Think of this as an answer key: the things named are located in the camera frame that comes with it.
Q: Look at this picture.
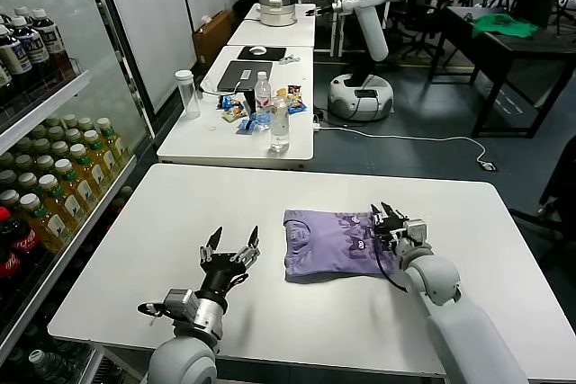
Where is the white charger cable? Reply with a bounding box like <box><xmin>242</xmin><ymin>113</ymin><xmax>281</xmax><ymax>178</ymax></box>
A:
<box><xmin>199</xmin><ymin>80</ymin><xmax>247</xmax><ymax>98</ymax></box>

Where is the black mouse pad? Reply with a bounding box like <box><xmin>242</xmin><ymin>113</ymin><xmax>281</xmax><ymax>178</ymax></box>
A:
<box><xmin>237</xmin><ymin>46</ymin><xmax>287</xmax><ymax>62</ymax></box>

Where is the steel steamer pot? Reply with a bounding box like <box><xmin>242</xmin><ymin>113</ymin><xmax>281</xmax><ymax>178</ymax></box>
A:
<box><xmin>256</xmin><ymin>0</ymin><xmax>298</xmax><ymax>29</ymax></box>

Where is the glass door beverage cooler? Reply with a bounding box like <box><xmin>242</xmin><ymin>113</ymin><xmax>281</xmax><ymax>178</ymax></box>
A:
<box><xmin>0</xmin><ymin>0</ymin><xmax>157</xmax><ymax>384</ymax></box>

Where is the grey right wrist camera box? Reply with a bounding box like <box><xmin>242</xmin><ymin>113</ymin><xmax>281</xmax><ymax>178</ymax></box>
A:
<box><xmin>404</xmin><ymin>219</ymin><xmax>428</xmax><ymax>246</ymax></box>

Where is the black metal table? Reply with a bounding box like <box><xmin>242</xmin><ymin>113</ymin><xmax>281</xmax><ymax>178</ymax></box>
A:
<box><xmin>429</xmin><ymin>5</ymin><xmax>576</xmax><ymax>138</ymax></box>

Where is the dark grey laptop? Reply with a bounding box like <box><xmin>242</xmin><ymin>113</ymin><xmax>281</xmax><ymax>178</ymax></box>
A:
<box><xmin>217</xmin><ymin>60</ymin><xmax>275</xmax><ymax>94</ymax></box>

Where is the green cloth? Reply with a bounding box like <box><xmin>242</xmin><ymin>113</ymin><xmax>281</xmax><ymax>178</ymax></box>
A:
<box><xmin>471</xmin><ymin>13</ymin><xmax>541</xmax><ymax>40</ymax></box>

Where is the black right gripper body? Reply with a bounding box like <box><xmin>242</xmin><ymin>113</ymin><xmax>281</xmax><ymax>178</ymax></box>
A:
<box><xmin>373</xmin><ymin>219</ymin><xmax>409</xmax><ymax>251</ymax></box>

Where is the water bottle red label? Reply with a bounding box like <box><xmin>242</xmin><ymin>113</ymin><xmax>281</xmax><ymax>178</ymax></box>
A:
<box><xmin>254</xmin><ymin>71</ymin><xmax>273</xmax><ymax>127</ymax></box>

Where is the purple t-shirt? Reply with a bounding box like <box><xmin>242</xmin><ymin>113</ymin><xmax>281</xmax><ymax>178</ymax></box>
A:
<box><xmin>283</xmin><ymin>208</ymin><xmax>409</xmax><ymax>284</ymax></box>

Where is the white humanoid wheeled robot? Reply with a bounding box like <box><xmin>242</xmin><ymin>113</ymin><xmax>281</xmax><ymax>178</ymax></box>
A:
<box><xmin>304</xmin><ymin>0</ymin><xmax>411</xmax><ymax>123</ymax></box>

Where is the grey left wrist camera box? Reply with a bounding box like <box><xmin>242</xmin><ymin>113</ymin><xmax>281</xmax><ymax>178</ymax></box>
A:
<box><xmin>161</xmin><ymin>288</ymin><xmax>199</xmax><ymax>318</ymax></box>

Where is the clear jar white lid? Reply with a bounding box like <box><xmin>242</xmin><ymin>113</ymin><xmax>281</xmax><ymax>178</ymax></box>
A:
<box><xmin>174</xmin><ymin>70</ymin><xmax>202</xmax><ymax>121</ymax></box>

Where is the white desk with snacks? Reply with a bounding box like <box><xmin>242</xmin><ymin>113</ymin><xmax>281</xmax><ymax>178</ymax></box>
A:
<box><xmin>156</xmin><ymin>45</ymin><xmax>315</xmax><ymax>174</ymax></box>

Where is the white desk with steamer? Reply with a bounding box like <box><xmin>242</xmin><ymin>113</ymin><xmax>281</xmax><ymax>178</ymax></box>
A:
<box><xmin>227</xmin><ymin>3</ymin><xmax>317</xmax><ymax>49</ymax></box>

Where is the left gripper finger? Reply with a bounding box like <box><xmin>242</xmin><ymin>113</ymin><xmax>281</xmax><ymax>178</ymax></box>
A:
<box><xmin>231</xmin><ymin>225</ymin><xmax>261</xmax><ymax>263</ymax></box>
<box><xmin>200</xmin><ymin>226</ymin><xmax>223</xmax><ymax>263</ymax></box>

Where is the clear plastic water bottle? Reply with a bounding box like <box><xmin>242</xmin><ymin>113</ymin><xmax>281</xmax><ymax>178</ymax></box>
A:
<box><xmin>268</xmin><ymin>95</ymin><xmax>291</xmax><ymax>155</ymax></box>

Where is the cola bottle red label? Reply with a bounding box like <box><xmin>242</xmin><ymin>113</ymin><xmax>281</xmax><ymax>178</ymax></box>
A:
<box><xmin>0</xmin><ymin>207</ymin><xmax>44</xmax><ymax>268</ymax></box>
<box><xmin>0</xmin><ymin>248</ymin><xmax>23</xmax><ymax>298</ymax></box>

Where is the brown cardboard box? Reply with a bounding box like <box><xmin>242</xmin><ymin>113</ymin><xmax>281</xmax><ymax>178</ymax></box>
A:
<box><xmin>192</xmin><ymin>10</ymin><xmax>238</xmax><ymax>73</ymax></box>

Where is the white floor cable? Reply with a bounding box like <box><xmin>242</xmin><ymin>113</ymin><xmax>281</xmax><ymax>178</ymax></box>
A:
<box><xmin>314</xmin><ymin>125</ymin><xmax>490</xmax><ymax>165</ymax></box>

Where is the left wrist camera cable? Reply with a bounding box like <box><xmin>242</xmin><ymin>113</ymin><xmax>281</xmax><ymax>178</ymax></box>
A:
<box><xmin>137</xmin><ymin>301</ymin><xmax>167</xmax><ymax>326</ymax></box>

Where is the water bottle green label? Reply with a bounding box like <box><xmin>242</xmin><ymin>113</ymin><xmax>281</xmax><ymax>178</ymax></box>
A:
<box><xmin>27</xmin><ymin>349</ymin><xmax>73</xmax><ymax>384</ymax></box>

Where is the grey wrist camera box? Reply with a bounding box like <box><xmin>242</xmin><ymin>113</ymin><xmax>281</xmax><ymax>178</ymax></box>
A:
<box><xmin>404</xmin><ymin>219</ymin><xmax>428</xmax><ymax>246</ymax></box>
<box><xmin>161</xmin><ymin>288</ymin><xmax>199</xmax><ymax>318</ymax></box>

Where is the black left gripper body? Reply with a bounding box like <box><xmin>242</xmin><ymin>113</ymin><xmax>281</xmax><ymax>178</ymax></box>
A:
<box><xmin>200</xmin><ymin>254</ymin><xmax>248</xmax><ymax>302</ymax></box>

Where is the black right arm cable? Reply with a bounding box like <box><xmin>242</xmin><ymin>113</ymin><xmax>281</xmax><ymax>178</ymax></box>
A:
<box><xmin>371</xmin><ymin>239</ymin><xmax>410</xmax><ymax>293</ymax></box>

